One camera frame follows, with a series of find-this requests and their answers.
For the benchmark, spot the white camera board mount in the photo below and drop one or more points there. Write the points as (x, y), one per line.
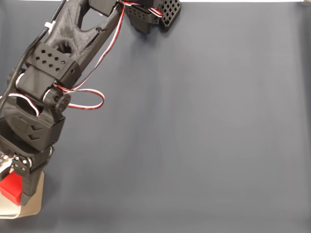
(3, 160)

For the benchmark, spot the red cube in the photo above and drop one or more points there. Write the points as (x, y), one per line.
(9, 188)

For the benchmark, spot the white zip tie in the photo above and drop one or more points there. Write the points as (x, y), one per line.
(49, 25)

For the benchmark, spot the beige box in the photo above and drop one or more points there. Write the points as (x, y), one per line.
(35, 206)

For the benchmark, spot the white padding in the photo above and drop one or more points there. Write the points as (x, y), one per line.
(7, 206)

